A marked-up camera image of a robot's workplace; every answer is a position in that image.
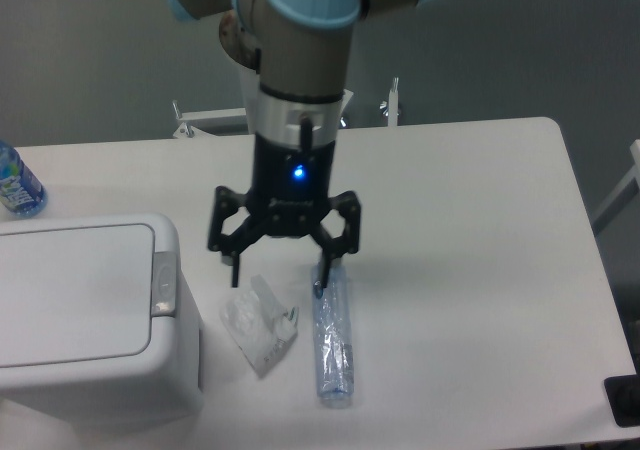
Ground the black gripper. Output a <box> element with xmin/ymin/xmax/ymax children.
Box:
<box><xmin>207</xmin><ymin>135</ymin><xmax>362</xmax><ymax>288</ymax></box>

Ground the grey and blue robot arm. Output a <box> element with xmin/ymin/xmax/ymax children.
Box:
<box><xmin>166</xmin><ymin>0</ymin><xmax>431</xmax><ymax>287</ymax></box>

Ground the crumpled white plastic wrapper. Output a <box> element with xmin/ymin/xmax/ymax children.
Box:
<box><xmin>220</xmin><ymin>275</ymin><xmax>299</xmax><ymax>378</ymax></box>

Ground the blue labelled water bottle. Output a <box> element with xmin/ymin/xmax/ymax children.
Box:
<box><xmin>1</xmin><ymin>141</ymin><xmax>47</xmax><ymax>218</ymax></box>

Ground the white plastic trash can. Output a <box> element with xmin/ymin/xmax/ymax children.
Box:
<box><xmin>1</xmin><ymin>213</ymin><xmax>203</xmax><ymax>425</ymax></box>

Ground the black clamp at table edge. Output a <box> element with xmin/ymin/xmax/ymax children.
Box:
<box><xmin>604</xmin><ymin>374</ymin><xmax>639</xmax><ymax>428</ymax></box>

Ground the clear crushed plastic bottle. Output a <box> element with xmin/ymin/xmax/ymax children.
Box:
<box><xmin>311</xmin><ymin>264</ymin><xmax>355</xmax><ymax>409</ymax></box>

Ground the white frame at right edge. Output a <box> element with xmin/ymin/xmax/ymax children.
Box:
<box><xmin>591</xmin><ymin>140</ymin><xmax>639</xmax><ymax>236</ymax></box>

